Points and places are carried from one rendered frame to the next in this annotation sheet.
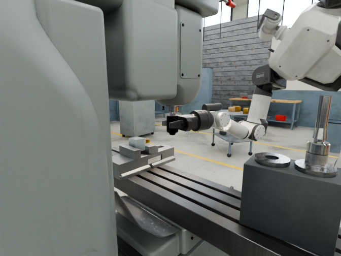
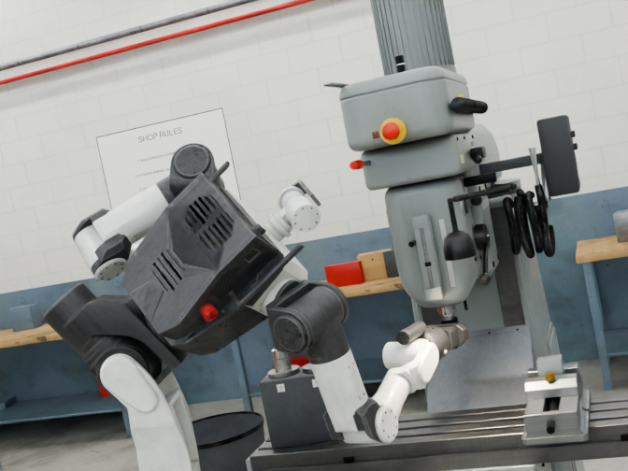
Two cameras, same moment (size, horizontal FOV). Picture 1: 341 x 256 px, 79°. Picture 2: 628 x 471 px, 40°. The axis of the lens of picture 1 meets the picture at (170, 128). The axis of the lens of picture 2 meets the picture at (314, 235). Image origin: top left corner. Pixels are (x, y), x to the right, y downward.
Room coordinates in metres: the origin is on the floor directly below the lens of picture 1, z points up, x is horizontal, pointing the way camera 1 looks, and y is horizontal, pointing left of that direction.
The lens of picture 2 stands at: (2.69, -1.17, 1.69)
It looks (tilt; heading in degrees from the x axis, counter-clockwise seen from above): 4 degrees down; 156
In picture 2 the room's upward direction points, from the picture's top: 11 degrees counter-clockwise
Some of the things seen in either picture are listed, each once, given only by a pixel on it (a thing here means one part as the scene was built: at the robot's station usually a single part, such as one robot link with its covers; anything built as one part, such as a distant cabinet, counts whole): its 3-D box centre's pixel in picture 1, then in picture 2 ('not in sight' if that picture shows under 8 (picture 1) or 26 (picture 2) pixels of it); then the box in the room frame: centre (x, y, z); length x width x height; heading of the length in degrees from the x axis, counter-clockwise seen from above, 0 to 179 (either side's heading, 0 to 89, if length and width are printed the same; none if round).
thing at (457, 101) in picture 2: not in sight; (469, 107); (0.88, 0.12, 1.79); 0.45 x 0.04 x 0.04; 137
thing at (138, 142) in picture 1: (136, 144); (550, 369); (0.97, 0.16, 1.10); 0.06 x 0.05 x 0.06; 47
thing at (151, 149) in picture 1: (145, 147); (551, 386); (1.01, 0.12, 1.08); 0.12 x 0.06 x 0.04; 47
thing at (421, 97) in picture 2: not in sight; (410, 110); (0.80, 0.00, 1.81); 0.47 x 0.26 x 0.16; 137
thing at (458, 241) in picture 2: not in sight; (458, 244); (1.05, -0.09, 1.48); 0.07 x 0.07 x 0.06
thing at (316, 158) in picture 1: (316, 155); (281, 360); (0.49, -0.36, 1.21); 0.05 x 0.05 x 0.05
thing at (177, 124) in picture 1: (176, 125); not in sight; (0.79, -0.03, 1.23); 0.06 x 0.02 x 0.03; 122
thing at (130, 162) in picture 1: (142, 154); (554, 396); (0.99, 0.14, 1.04); 0.35 x 0.15 x 0.11; 137
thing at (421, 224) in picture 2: not in sight; (428, 257); (0.89, -0.08, 1.45); 0.04 x 0.04 x 0.21; 47
